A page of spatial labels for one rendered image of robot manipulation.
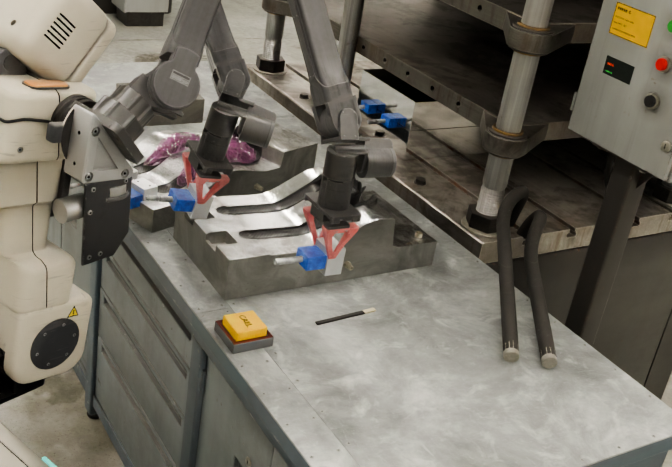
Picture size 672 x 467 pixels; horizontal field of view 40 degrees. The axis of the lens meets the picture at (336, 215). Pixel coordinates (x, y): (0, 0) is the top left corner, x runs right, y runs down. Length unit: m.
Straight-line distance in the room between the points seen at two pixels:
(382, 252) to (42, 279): 0.69
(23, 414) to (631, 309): 1.75
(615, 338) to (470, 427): 1.30
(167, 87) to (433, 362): 0.69
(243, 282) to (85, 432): 1.05
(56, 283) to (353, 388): 0.56
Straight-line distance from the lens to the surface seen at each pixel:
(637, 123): 2.10
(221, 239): 1.87
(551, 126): 2.38
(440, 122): 2.64
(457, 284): 2.01
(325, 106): 1.63
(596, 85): 2.18
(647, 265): 2.77
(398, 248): 1.98
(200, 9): 1.57
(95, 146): 1.47
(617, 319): 2.81
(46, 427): 2.75
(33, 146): 1.54
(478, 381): 1.73
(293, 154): 2.25
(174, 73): 1.51
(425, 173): 2.57
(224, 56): 1.83
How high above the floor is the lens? 1.76
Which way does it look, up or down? 26 degrees down
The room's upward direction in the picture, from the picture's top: 10 degrees clockwise
